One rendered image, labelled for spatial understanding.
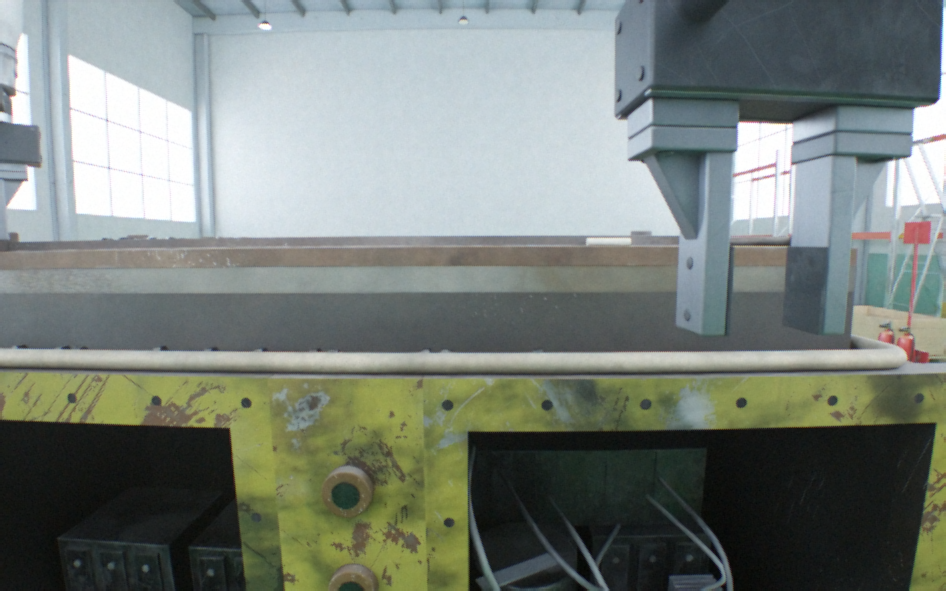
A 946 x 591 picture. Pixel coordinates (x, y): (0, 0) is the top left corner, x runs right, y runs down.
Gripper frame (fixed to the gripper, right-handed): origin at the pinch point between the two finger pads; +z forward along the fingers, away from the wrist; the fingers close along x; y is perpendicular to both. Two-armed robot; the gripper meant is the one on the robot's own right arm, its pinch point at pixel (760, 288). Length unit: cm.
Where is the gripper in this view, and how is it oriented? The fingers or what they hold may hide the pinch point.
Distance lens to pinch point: 25.2
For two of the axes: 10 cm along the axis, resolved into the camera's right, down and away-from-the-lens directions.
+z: 0.0, 9.9, 1.1
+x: 10.0, 0.0, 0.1
